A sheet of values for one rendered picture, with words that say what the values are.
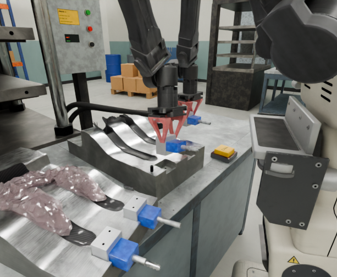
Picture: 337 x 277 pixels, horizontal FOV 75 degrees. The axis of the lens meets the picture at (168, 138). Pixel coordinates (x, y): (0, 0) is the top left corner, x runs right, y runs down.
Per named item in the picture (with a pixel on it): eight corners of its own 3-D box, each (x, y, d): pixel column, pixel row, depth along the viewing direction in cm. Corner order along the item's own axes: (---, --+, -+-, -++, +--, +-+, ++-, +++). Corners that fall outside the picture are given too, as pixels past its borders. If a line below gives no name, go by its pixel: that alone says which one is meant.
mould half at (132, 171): (203, 167, 82) (205, 133, 77) (156, 203, 64) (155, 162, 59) (118, 134, 112) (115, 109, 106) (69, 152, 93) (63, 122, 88)
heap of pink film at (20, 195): (112, 193, 59) (109, 167, 56) (59, 244, 44) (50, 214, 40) (42, 172, 68) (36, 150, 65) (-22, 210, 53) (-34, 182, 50)
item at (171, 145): (203, 158, 60) (204, 138, 59) (193, 162, 56) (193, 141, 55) (167, 150, 68) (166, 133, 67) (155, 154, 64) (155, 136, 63)
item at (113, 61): (126, 81, 778) (124, 54, 743) (113, 83, 735) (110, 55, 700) (115, 79, 810) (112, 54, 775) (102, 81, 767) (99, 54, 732)
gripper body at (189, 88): (175, 98, 87) (175, 79, 84) (190, 94, 94) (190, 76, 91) (189, 100, 83) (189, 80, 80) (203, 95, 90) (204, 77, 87)
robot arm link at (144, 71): (136, 59, 53) (159, 37, 55) (120, 65, 62) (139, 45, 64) (165, 96, 59) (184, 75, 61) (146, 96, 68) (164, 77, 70)
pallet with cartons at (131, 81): (166, 93, 592) (165, 64, 562) (149, 99, 525) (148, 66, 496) (130, 89, 644) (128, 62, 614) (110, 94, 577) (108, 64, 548)
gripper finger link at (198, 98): (179, 116, 92) (179, 94, 88) (189, 112, 97) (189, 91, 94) (193, 119, 88) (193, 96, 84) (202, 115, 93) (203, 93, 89)
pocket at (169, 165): (176, 173, 69) (176, 162, 67) (165, 181, 65) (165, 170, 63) (165, 168, 71) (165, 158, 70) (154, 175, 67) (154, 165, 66)
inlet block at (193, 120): (213, 128, 89) (214, 115, 87) (206, 131, 85) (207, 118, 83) (186, 122, 97) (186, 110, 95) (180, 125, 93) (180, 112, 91)
